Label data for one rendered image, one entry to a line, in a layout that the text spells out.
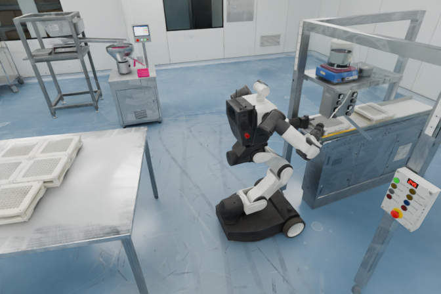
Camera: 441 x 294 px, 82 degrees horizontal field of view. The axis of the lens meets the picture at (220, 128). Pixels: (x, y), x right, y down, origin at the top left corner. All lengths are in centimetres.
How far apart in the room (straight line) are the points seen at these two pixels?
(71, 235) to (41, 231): 17
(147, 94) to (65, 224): 247
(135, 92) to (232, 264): 255
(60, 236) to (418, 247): 259
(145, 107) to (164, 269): 231
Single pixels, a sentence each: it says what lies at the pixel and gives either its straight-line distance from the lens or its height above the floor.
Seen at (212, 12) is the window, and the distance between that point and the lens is 655.
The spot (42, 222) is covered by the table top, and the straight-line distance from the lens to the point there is 173.
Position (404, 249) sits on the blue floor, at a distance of 273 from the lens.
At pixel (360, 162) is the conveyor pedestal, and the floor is 45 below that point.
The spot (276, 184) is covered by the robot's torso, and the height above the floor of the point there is 45.
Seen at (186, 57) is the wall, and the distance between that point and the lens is 660.
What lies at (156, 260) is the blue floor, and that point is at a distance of 233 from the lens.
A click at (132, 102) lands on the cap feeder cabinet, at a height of 42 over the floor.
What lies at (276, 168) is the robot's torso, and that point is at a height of 61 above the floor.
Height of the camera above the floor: 193
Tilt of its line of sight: 31 degrees down
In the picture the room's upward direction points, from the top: 1 degrees counter-clockwise
